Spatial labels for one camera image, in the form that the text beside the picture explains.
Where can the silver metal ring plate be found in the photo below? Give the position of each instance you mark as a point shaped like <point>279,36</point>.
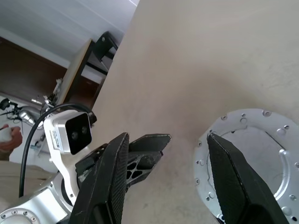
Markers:
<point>257,121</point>

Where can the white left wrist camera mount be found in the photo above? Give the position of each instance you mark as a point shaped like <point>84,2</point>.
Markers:
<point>56,130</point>

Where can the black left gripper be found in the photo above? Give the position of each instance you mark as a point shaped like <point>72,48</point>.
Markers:
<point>90,161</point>

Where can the person's bare hand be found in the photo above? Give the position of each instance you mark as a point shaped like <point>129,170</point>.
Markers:
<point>16,140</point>

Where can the small white object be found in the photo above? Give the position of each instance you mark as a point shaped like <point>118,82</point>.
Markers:
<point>4,136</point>

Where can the dark brown cabinet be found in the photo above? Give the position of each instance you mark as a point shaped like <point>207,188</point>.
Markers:
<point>28,70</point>

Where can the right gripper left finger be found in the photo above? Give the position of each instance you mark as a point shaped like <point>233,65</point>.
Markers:
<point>102,186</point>

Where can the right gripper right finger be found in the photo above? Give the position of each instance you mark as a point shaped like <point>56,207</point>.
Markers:
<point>233,186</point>

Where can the wooden shelf cabinet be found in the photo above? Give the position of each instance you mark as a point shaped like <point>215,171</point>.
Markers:
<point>77,70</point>

